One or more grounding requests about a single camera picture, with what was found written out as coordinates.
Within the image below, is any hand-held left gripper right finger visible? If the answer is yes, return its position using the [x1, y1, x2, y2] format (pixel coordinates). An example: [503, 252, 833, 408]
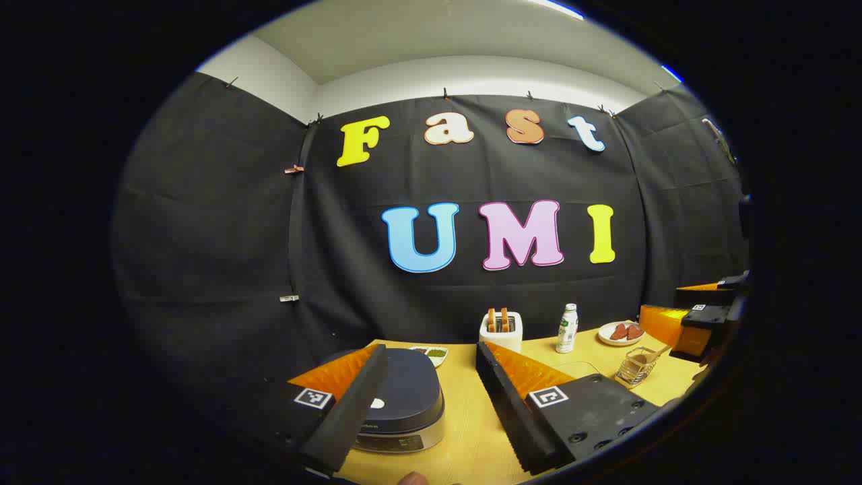
[475, 340, 663, 476]

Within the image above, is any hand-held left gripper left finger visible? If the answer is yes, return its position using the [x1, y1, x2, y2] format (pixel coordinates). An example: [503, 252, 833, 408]
[224, 344, 390, 476]

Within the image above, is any dark grey rice cooker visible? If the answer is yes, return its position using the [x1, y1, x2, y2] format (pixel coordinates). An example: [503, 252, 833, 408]
[323, 348, 446, 454]

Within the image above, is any metal wire chopstick holder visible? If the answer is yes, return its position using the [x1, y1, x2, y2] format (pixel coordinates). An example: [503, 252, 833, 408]
[616, 346, 660, 389]

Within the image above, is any white toaster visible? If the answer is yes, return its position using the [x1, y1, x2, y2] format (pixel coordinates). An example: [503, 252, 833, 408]
[479, 311, 524, 354]

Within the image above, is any white divided grain dish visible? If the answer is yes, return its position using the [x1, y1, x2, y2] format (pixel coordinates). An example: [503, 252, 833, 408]
[408, 345, 450, 368]

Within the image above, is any white round plate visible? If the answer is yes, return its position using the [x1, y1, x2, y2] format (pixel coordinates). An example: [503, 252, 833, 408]
[597, 321, 647, 347]

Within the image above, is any white milk bottle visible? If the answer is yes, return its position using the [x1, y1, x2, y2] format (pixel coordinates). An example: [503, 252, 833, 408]
[555, 302, 579, 354]

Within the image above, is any black backdrop cloth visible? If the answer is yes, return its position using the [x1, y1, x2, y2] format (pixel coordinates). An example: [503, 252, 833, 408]
[111, 71, 752, 408]

